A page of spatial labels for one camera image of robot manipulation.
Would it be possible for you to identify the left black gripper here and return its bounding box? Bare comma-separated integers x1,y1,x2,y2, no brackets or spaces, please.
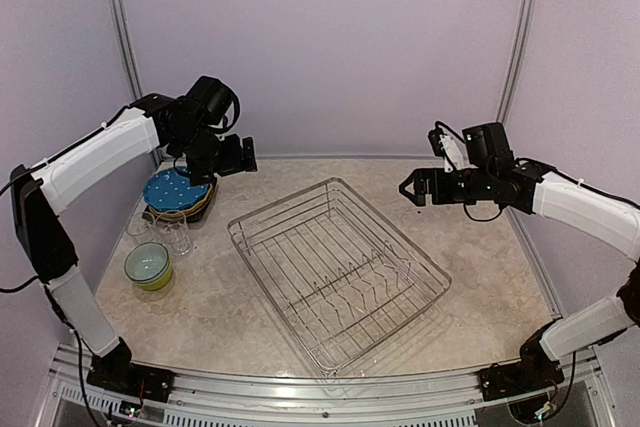
173,122,257,186

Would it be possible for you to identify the aluminium front rail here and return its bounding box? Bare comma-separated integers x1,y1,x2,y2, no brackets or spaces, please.
47,341,616,427

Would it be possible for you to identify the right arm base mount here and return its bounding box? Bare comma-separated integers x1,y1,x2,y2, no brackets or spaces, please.
477,329,565,402

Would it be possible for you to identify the right frame post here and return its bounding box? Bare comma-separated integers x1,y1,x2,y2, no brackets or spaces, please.
496,0,536,123

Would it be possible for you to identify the clear glass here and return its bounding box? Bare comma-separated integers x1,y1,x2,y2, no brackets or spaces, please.
125,211,161,246
156,210,192,256

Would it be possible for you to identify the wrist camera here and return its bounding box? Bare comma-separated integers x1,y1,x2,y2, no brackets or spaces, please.
427,121,516,173
186,76,241,135

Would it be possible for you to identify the metal wire dish rack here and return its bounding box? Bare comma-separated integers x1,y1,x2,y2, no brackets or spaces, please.
228,177,452,376

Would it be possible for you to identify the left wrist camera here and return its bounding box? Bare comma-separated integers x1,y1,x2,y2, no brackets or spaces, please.
186,76,241,135

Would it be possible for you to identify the blue polka dot plate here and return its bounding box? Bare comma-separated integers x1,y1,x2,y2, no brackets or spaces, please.
143,166,210,212

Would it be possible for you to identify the black floral square plate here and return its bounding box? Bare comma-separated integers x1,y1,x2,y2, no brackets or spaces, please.
143,180,217,224

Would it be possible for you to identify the grey striped bowl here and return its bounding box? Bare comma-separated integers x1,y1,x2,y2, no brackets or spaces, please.
124,242,170,284

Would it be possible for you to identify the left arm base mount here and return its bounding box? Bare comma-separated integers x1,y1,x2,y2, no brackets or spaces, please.
87,337,175,403

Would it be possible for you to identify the yellow polka dot plate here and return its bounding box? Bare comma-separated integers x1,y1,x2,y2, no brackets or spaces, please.
145,183,216,222

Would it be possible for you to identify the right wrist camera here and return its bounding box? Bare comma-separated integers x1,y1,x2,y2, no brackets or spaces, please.
427,121,516,173

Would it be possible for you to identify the left frame post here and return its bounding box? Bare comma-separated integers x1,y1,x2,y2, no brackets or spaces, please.
108,0,143,100

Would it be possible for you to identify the frame post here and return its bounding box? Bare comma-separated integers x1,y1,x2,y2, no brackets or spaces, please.
496,0,536,123
108,0,143,100

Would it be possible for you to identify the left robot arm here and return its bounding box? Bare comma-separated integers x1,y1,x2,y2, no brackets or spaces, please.
6,91,257,392

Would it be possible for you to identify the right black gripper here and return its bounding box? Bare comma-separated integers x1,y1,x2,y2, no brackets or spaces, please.
401,165,496,205

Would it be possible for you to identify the green bowl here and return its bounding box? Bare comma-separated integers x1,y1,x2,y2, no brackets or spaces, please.
133,260,173,291

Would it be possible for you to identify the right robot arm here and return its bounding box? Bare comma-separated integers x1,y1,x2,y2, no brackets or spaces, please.
399,162,639,391

